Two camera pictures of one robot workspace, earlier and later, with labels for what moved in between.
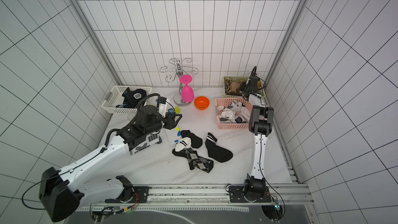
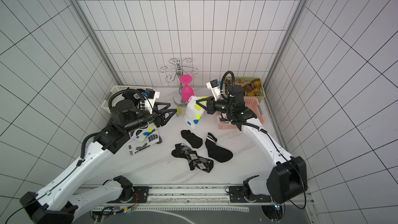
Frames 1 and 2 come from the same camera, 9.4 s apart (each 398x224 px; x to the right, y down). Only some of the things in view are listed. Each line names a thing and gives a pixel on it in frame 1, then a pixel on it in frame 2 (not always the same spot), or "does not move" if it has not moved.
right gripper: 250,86 to 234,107
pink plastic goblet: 187,95 does not move
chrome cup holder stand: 178,70 does not move
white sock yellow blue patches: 179,126 to 194,111
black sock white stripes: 218,153 does not move
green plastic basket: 233,86 does not move
